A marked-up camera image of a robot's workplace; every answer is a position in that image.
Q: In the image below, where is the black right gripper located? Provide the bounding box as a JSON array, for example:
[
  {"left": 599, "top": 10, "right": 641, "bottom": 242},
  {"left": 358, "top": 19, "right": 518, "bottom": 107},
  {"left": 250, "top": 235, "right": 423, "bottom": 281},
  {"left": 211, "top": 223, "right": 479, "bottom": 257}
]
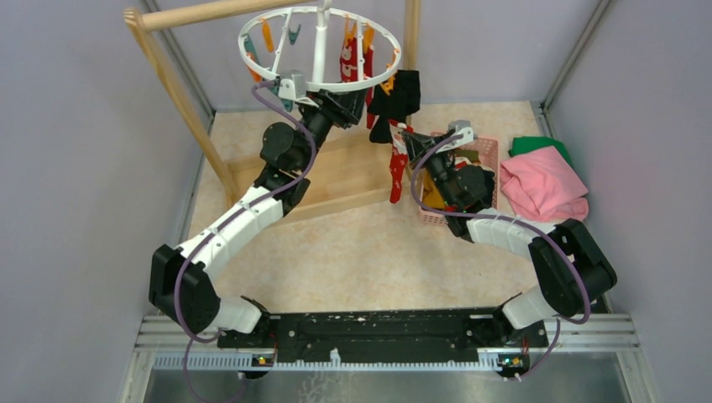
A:
[{"left": 403, "top": 129, "right": 457, "bottom": 207}]

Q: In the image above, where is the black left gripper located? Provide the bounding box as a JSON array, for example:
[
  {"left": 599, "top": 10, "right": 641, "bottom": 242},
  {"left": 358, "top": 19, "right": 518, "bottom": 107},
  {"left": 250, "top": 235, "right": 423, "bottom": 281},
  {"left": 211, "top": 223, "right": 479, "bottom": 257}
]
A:
[{"left": 293, "top": 79, "right": 369, "bottom": 172}]

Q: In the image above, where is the black sock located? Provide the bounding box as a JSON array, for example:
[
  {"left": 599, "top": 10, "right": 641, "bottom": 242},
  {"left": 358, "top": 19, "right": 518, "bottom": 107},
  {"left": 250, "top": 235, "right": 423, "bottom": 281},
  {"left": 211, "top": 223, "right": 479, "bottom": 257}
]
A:
[
  {"left": 387, "top": 70, "right": 421, "bottom": 122},
  {"left": 368, "top": 86, "right": 401, "bottom": 144}
]

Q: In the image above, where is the red snowflake santa face sock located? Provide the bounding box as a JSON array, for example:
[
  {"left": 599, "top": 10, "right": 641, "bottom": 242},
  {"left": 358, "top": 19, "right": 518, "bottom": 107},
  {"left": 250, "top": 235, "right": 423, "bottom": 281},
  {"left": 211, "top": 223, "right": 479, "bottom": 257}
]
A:
[{"left": 389, "top": 119, "right": 411, "bottom": 204}]

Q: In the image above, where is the white round clip hanger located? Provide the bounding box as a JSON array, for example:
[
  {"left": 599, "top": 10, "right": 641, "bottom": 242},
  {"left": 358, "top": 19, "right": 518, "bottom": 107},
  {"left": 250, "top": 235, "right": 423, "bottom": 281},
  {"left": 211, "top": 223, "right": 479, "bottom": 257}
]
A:
[{"left": 238, "top": 1, "right": 404, "bottom": 105}]

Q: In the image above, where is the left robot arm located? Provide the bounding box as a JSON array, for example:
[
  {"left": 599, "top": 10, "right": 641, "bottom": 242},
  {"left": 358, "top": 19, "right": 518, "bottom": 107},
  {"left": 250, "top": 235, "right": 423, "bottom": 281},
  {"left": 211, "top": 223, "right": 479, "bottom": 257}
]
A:
[{"left": 149, "top": 90, "right": 367, "bottom": 347}]

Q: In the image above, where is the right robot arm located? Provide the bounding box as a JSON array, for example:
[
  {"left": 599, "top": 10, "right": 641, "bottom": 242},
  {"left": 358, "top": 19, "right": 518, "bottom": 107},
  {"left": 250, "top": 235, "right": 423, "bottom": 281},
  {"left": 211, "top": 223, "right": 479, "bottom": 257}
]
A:
[{"left": 393, "top": 124, "right": 617, "bottom": 346}]

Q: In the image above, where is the mustard yellow sock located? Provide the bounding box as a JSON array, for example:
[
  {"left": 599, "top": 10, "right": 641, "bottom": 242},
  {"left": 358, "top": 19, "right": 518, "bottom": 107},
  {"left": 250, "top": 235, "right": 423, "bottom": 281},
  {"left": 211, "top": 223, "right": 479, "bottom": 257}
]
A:
[{"left": 421, "top": 171, "right": 445, "bottom": 210}]

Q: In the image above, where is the pink perforated plastic basket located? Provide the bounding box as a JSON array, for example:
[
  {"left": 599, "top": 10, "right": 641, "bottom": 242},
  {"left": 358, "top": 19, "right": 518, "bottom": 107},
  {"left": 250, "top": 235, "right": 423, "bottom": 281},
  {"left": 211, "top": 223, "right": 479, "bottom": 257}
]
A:
[{"left": 419, "top": 138, "right": 499, "bottom": 209}]

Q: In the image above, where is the green cloth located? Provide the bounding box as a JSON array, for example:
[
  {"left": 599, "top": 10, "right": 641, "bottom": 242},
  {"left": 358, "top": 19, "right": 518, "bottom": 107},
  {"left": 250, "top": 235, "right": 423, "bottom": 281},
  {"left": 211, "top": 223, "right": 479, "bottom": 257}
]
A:
[{"left": 508, "top": 136, "right": 573, "bottom": 167}]

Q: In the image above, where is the pink cloth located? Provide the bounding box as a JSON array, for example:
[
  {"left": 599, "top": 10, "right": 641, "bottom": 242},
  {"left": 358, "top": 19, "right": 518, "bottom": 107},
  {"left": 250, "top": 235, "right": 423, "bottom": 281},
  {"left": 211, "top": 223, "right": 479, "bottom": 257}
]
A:
[{"left": 500, "top": 146, "right": 589, "bottom": 222}]

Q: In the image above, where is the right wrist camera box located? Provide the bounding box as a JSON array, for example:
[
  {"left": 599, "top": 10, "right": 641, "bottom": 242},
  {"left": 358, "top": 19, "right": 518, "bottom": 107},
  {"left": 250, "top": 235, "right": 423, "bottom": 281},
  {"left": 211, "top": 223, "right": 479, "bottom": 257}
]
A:
[{"left": 448, "top": 119, "right": 478, "bottom": 148}]

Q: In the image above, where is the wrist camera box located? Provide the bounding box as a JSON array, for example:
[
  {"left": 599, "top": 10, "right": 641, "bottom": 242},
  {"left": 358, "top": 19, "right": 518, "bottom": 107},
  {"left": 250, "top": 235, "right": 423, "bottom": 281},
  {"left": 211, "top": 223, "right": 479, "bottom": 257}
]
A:
[
  {"left": 448, "top": 119, "right": 478, "bottom": 148},
  {"left": 278, "top": 71, "right": 307, "bottom": 102}
]

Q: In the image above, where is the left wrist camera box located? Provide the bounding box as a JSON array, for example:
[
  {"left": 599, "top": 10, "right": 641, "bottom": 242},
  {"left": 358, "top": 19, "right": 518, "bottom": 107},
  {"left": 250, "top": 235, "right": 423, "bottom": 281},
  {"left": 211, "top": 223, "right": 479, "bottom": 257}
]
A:
[{"left": 278, "top": 71, "right": 307, "bottom": 102}]

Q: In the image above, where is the wooden hanger rack frame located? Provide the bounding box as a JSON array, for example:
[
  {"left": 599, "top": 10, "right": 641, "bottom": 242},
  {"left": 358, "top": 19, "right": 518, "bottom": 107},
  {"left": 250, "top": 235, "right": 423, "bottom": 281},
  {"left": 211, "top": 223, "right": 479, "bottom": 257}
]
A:
[{"left": 123, "top": 1, "right": 390, "bottom": 222}]

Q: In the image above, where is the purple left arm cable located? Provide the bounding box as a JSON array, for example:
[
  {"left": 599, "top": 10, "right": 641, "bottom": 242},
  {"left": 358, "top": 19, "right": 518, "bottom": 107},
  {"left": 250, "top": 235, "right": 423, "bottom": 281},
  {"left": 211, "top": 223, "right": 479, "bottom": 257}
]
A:
[{"left": 173, "top": 80, "right": 318, "bottom": 403}]

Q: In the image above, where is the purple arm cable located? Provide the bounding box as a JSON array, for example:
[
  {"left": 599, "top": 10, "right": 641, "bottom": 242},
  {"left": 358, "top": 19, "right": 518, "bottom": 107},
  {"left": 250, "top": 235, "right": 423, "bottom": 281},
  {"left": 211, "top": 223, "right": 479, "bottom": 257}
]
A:
[
  {"left": 410, "top": 132, "right": 593, "bottom": 385},
  {"left": 173, "top": 80, "right": 318, "bottom": 403}
]

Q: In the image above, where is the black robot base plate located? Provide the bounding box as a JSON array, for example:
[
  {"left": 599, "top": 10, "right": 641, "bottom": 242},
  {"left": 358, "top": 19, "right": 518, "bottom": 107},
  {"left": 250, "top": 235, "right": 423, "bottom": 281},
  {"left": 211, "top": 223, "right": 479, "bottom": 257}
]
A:
[{"left": 217, "top": 307, "right": 548, "bottom": 364}]

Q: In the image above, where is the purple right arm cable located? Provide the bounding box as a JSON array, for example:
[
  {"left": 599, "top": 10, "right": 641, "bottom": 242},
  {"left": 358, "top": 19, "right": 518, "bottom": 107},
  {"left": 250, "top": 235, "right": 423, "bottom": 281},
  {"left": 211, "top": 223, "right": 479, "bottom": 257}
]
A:
[{"left": 410, "top": 132, "right": 593, "bottom": 385}]

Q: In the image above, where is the white toothed cable rail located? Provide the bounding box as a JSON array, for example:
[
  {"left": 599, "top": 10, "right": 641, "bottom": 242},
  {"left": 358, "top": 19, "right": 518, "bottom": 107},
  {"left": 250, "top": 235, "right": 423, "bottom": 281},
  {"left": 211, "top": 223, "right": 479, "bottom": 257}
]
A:
[{"left": 154, "top": 350, "right": 502, "bottom": 372}]

